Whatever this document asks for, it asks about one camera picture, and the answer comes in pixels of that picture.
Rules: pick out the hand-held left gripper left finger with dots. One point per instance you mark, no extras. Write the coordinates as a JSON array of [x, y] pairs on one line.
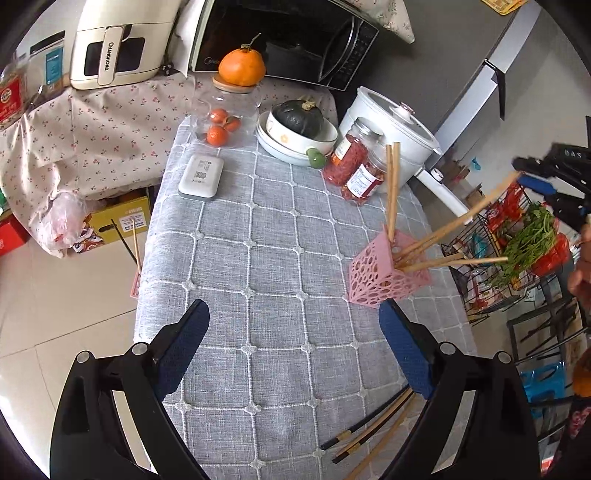
[[180, 355]]

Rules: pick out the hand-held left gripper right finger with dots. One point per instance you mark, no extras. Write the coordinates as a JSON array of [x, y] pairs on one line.
[[408, 355]]

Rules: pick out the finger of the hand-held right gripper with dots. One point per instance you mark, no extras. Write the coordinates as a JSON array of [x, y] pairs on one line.
[[531, 165], [540, 184]]

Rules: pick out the long wooden chopstick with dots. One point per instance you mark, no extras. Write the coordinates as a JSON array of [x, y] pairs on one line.
[[389, 184], [471, 262], [390, 413], [434, 261], [136, 244], [383, 443], [461, 216]]

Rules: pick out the black chopstick with gold band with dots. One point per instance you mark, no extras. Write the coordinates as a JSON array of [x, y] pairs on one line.
[[374, 436], [369, 420]]

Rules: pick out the pink perforated utensil holder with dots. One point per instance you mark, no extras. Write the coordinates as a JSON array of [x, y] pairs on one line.
[[383, 281]]

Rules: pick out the person's right hand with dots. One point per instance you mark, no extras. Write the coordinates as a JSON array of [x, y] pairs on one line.
[[579, 277]]

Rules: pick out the assorted snack packets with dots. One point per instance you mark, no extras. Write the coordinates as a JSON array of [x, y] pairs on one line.
[[505, 210]]

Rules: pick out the bunch of green herbs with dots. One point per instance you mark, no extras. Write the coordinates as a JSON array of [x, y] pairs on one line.
[[526, 240]]

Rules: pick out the red plastic bag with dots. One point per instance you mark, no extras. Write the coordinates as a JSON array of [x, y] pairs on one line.
[[556, 251]]

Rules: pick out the brown cardboard box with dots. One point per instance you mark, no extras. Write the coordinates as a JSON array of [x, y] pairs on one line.
[[457, 177]]

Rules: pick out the grey checked tablecloth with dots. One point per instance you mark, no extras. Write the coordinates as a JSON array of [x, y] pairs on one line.
[[277, 300]]

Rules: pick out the dark grey refrigerator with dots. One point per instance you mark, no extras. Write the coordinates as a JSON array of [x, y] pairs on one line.
[[508, 46]]

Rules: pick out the plain black chopstick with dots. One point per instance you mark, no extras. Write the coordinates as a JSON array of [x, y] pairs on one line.
[[123, 240]]

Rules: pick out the blue plastic stool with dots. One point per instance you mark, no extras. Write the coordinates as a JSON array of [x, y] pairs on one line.
[[545, 387]]

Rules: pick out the white electric cooking pot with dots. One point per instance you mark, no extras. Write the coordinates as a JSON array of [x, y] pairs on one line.
[[392, 124]]

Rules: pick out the yellow cardboard box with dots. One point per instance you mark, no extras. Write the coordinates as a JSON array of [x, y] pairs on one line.
[[120, 221]]

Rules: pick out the yellow fridge ornament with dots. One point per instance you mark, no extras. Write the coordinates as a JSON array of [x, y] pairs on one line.
[[503, 4]]

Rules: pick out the red spice jar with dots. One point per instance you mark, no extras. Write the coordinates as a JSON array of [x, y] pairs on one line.
[[348, 152], [364, 182]]

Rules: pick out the white portable device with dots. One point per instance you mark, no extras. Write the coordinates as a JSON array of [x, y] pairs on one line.
[[202, 177]]

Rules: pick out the clear plastic bag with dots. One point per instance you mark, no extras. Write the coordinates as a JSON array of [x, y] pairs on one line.
[[60, 221]]

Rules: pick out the person's dark floral clothing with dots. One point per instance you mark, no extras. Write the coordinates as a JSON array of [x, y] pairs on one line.
[[572, 438]]

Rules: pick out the floral microwave cover cloth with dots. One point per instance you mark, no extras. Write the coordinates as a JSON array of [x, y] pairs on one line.
[[383, 18]]

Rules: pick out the red box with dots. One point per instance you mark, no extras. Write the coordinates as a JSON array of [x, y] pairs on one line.
[[9, 235]]

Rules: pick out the small orange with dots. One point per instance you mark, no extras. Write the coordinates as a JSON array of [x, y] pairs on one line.
[[218, 115], [217, 136], [232, 123]]

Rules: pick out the stacked white bowls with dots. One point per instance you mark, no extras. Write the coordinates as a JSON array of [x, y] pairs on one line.
[[277, 154]]

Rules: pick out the dark green pumpkin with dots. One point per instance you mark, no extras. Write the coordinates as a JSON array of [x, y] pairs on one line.
[[298, 117]]

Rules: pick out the white flower print bowl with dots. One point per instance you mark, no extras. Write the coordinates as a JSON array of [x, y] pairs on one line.
[[286, 138]]

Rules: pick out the cherry print tablecloth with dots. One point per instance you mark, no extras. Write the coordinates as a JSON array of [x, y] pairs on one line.
[[106, 124]]

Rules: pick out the clear glass jar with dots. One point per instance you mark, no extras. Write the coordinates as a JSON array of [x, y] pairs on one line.
[[203, 106]]

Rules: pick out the black microwave oven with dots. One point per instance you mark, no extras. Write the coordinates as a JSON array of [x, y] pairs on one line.
[[300, 37]]

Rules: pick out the black power plug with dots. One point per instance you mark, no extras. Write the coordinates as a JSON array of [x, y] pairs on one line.
[[166, 69]]

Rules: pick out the orange pumpkin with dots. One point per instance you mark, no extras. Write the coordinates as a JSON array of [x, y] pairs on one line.
[[242, 67]]

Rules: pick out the red label jar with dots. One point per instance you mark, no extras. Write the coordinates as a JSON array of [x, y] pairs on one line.
[[11, 97]]

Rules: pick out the blue label container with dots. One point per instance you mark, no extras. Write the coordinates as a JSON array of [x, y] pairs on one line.
[[53, 60]]

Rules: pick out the cream air fryer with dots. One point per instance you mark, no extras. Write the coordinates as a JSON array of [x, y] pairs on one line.
[[124, 27]]

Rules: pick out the black chair frame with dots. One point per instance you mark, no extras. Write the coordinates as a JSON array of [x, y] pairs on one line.
[[540, 323]]

